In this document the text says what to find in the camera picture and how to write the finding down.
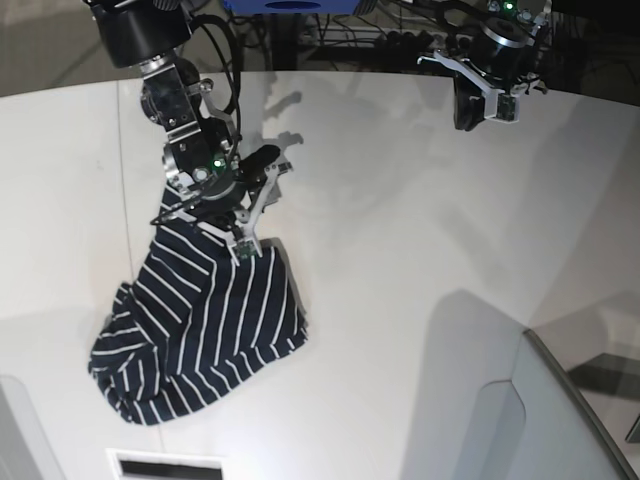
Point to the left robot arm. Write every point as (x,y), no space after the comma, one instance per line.
(460,12)

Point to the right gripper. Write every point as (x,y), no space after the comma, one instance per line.
(234,214)

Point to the power strip with red light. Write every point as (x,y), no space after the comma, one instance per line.
(419,40)

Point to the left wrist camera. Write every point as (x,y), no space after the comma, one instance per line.
(507,108)

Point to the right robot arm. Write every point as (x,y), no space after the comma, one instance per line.
(218,190)

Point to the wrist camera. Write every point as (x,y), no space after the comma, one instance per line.
(245,249)
(507,108)

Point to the blue plastic bin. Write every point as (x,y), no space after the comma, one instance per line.
(251,7)

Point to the navy white striped t-shirt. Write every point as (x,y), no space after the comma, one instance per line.
(193,326)

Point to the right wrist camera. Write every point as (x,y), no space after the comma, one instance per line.
(245,249)

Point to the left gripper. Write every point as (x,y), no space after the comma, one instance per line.
(486,59)

